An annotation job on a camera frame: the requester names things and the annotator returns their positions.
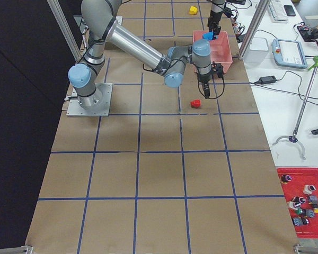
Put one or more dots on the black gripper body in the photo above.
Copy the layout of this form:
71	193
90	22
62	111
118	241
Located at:
214	19
203	79

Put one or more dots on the blue toy block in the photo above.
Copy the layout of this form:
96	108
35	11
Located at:
209	36

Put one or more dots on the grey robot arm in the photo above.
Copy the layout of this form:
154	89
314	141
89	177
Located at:
218	8
100	17

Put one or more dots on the pink plastic box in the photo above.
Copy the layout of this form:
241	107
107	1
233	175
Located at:
219	48

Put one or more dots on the red toy block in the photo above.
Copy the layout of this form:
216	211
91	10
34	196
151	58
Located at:
195	103

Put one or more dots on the yellow toy block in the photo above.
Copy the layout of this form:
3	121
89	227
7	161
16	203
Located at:
193	10

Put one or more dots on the white plastic container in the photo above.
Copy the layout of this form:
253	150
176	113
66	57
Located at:
256	52

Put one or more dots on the black power adapter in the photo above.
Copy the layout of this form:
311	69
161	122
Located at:
267	80

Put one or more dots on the white keyboard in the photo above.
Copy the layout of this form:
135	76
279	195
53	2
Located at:
277	12

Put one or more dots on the robot teach pendant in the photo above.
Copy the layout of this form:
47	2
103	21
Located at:
288	53

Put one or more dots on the black smartphone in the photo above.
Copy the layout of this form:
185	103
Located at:
289	10

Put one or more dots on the silver reacher grabber tool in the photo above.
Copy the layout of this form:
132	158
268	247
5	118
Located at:
292	138

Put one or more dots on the red plastic tray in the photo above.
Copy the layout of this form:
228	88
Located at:
300	187

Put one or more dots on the aluminium frame post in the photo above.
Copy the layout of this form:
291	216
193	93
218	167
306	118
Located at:
256	20

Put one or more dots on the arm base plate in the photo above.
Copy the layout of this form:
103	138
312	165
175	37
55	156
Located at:
96	105

